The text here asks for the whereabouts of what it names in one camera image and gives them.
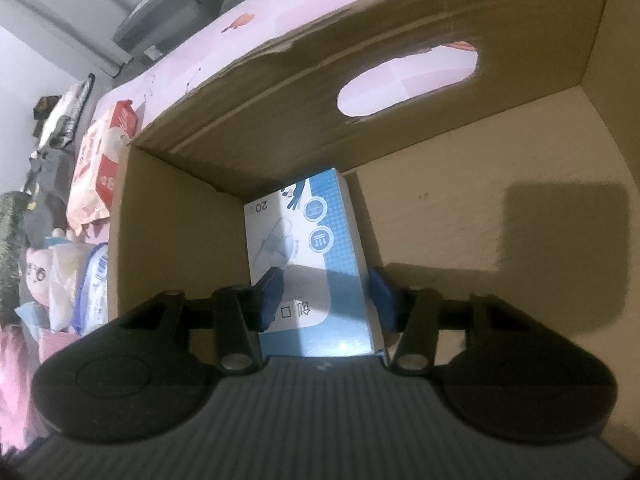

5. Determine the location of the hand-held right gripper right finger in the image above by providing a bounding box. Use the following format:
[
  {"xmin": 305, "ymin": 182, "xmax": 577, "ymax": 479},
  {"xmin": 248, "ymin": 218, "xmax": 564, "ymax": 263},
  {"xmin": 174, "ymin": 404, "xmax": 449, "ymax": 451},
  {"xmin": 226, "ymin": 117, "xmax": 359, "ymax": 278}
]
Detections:
[{"xmin": 368, "ymin": 265, "xmax": 545, "ymax": 376}]

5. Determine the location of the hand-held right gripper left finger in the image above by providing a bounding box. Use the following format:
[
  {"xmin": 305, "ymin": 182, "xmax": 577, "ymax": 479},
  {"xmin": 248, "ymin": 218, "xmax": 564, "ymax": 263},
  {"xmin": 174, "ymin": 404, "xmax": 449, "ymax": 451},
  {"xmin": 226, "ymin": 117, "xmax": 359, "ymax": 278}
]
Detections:
[{"xmin": 117, "ymin": 266, "xmax": 286, "ymax": 376}]

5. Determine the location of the blue white paper box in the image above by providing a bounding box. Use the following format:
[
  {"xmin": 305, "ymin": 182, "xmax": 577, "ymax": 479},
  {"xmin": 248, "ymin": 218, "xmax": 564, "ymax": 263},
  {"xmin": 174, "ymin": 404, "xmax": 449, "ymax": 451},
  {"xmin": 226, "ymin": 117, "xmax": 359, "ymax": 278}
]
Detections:
[{"xmin": 243, "ymin": 167, "xmax": 389, "ymax": 359}]

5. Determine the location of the blue white plastic packet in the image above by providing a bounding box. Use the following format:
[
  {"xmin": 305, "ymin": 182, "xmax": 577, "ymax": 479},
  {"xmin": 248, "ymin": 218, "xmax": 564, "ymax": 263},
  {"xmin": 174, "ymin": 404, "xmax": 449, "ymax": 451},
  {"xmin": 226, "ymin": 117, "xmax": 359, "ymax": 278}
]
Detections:
[{"xmin": 75, "ymin": 242, "xmax": 110, "ymax": 335}]

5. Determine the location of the brown cardboard box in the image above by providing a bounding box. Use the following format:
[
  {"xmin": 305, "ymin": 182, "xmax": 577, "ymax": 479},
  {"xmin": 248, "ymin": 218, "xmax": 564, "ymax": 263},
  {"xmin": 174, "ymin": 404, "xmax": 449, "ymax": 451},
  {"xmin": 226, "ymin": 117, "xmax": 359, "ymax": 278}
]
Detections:
[{"xmin": 107, "ymin": 0, "xmax": 640, "ymax": 441}]

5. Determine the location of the pink pig plush toy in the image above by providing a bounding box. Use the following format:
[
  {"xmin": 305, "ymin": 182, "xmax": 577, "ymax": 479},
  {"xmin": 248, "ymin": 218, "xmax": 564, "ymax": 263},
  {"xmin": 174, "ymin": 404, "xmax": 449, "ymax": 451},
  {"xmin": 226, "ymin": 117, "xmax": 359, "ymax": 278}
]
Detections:
[{"xmin": 21, "ymin": 230, "xmax": 68, "ymax": 307}]

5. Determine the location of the pink cloth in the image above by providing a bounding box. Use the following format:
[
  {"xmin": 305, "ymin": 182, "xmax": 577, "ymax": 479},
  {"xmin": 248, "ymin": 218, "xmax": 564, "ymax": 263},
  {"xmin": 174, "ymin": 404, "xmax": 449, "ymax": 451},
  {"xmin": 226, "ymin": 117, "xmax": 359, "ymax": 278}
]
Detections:
[{"xmin": 0, "ymin": 327, "xmax": 68, "ymax": 453}]

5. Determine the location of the pink wet wipes pack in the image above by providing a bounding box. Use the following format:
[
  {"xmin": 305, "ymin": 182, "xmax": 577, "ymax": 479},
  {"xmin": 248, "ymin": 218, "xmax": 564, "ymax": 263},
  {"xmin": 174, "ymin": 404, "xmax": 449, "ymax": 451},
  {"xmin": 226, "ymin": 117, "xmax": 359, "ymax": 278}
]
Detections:
[{"xmin": 67, "ymin": 100, "xmax": 139, "ymax": 236}]

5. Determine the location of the light blue cloth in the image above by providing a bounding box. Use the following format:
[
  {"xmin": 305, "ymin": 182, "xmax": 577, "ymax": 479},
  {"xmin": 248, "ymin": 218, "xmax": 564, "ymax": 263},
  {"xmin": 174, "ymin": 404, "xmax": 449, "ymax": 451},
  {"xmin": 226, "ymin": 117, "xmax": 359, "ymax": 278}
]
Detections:
[{"xmin": 14, "ymin": 304, "xmax": 53, "ymax": 334}]

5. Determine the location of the pink printed bed sheet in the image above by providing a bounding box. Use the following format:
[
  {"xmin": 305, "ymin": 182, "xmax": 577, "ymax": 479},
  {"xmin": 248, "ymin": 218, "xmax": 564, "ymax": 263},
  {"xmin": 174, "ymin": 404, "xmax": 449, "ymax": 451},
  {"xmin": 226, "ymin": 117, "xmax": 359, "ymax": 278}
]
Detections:
[{"xmin": 92, "ymin": 0, "xmax": 481, "ymax": 136}]

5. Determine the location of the grey plastic storage box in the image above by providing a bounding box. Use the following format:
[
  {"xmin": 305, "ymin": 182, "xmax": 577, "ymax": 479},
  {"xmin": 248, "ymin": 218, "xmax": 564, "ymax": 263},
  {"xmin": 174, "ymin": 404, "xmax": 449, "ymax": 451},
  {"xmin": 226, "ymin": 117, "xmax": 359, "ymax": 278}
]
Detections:
[{"xmin": 112, "ymin": 0, "xmax": 222, "ymax": 57}]

